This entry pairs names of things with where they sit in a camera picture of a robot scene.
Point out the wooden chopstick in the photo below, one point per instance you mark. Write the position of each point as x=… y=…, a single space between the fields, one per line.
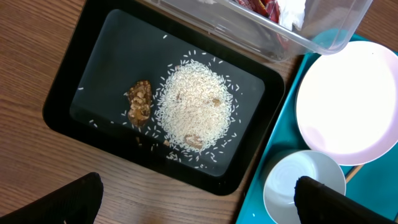
x=353 y=172

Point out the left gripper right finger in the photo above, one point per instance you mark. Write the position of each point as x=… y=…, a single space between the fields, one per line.
x=318 y=204

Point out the grey bowl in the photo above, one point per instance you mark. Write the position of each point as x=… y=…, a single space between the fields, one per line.
x=279 y=178

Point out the brown food scrap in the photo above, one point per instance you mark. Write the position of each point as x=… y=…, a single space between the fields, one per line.
x=140 y=100

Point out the clear plastic bin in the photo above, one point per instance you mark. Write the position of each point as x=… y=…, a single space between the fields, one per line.
x=274 y=30

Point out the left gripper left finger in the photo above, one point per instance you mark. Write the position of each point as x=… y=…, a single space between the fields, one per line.
x=76 y=202

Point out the black tray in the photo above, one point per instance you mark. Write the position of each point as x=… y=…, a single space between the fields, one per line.
x=258 y=89

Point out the teal serving tray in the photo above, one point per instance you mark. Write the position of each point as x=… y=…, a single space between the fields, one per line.
x=374 y=186

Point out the red foil wrapper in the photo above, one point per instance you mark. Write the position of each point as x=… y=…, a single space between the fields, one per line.
x=267 y=8

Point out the white napkin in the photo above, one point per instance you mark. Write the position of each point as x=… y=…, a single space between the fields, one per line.
x=292 y=13

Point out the white rice pile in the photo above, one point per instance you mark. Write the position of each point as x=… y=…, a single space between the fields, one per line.
x=192 y=106

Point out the white plate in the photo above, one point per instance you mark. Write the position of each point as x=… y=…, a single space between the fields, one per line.
x=346 y=104

